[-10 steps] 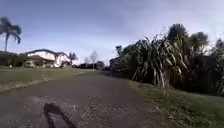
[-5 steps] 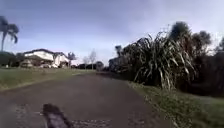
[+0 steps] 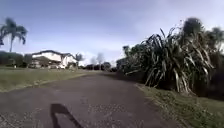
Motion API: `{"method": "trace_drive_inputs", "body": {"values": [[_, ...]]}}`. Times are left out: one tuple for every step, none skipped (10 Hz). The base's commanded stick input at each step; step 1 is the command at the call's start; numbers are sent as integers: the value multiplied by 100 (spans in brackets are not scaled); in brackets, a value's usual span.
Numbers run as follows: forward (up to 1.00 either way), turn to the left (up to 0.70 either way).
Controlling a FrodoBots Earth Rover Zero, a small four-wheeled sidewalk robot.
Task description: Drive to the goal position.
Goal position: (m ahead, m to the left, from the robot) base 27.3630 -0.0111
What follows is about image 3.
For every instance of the grey asphalt road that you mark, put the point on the grey asphalt road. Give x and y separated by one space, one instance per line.
100 96

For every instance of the white house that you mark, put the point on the white house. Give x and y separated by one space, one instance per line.
50 57

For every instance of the clump of bushes and trees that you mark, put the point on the clump of bushes and trees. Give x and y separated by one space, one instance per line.
173 60

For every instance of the small palm tree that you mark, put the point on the small palm tree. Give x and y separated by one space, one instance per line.
79 57

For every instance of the distant trees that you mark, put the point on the distant trees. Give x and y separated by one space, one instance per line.
99 64

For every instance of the green grass verge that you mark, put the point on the green grass verge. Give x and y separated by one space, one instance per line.
186 107
26 77

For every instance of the dark hedge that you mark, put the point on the dark hedge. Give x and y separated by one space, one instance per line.
11 59

